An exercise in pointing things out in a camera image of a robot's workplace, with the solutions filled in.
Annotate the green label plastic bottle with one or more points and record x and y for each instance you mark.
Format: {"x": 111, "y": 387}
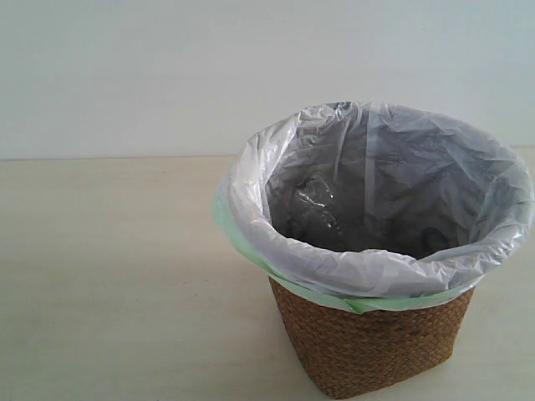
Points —
{"x": 312, "y": 217}

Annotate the translucent white bin liner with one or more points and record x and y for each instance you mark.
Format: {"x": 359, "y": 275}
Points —
{"x": 428, "y": 205}

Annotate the woven wicker waste basket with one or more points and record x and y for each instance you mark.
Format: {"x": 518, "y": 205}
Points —
{"x": 346, "y": 354}

